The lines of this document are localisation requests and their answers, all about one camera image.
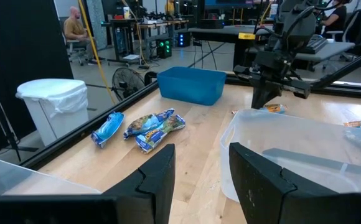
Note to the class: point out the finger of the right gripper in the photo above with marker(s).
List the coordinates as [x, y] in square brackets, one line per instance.
[272, 93]
[258, 95]

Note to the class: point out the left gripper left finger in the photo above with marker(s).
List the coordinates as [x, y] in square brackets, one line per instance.
[155, 186]

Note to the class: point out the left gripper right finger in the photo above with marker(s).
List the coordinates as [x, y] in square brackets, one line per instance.
[261, 193]

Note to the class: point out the green orange granola bar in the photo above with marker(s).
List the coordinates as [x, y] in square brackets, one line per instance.
[274, 108]

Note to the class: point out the blue granola bar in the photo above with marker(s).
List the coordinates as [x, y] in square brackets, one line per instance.
[149, 121]
[160, 135]
[107, 129]

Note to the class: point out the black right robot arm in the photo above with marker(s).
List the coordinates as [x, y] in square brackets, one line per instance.
[298, 28]

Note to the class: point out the yellow tag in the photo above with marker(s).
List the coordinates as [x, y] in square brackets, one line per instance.
[246, 36]

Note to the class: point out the black keyboard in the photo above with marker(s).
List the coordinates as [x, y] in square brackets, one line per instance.
[315, 43]

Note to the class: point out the grey desk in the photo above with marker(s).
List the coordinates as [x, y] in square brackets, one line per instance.
[326, 51]
[218, 32]

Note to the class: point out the blue plastic bin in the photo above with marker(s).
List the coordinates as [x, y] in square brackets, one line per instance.
[191, 87]

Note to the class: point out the person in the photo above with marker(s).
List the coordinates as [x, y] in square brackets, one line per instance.
[74, 28]
[336, 17]

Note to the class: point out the grey office chair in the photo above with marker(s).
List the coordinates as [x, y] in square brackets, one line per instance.
[351, 28]

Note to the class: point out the computer tower blue lights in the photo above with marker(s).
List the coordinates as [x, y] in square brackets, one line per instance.
[183, 39]

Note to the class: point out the computer tower green lights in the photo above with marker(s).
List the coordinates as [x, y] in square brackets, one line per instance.
[164, 48]

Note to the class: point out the black floor fan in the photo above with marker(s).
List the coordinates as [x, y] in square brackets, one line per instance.
[127, 84]

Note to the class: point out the white trash can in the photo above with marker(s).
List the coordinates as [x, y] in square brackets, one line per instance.
[56, 105]

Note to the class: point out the black tripod stand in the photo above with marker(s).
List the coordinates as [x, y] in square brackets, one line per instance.
[0, 112]

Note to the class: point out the black curtain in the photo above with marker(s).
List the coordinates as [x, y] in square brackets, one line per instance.
[18, 62]

